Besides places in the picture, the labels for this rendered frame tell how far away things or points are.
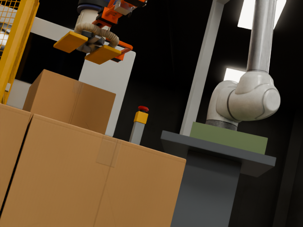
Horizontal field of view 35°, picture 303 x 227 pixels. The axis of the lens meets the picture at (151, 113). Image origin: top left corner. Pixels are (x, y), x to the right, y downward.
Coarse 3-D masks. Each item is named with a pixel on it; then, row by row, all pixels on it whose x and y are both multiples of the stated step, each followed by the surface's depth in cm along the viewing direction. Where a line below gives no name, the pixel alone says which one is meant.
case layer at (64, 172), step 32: (0, 128) 108; (32, 128) 110; (64, 128) 112; (0, 160) 107; (32, 160) 109; (64, 160) 111; (96, 160) 113; (128, 160) 116; (160, 160) 118; (0, 192) 106; (32, 192) 108; (64, 192) 110; (96, 192) 112; (128, 192) 115; (160, 192) 117; (0, 224) 105; (32, 224) 107; (64, 224) 109; (96, 224) 111; (128, 224) 114; (160, 224) 116
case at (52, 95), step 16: (48, 80) 240; (64, 80) 243; (32, 96) 250; (48, 96) 240; (64, 96) 243; (80, 96) 246; (96, 96) 249; (112, 96) 252; (32, 112) 236; (48, 112) 239; (64, 112) 242; (80, 112) 245; (96, 112) 248; (96, 128) 247
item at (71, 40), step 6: (66, 36) 242; (72, 36) 240; (78, 36) 239; (84, 36) 240; (60, 42) 255; (66, 42) 252; (72, 42) 249; (78, 42) 246; (84, 42) 244; (60, 48) 265; (66, 48) 262; (72, 48) 260
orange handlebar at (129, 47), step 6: (114, 6) 221; (132, 6) 214; (108, 12) 227; (114, 12) 225; (114, 18) 234; (102, 24) 247; (120, 42) 270; (126, 48) 278; (132, 48) 274; (120, 54) 288
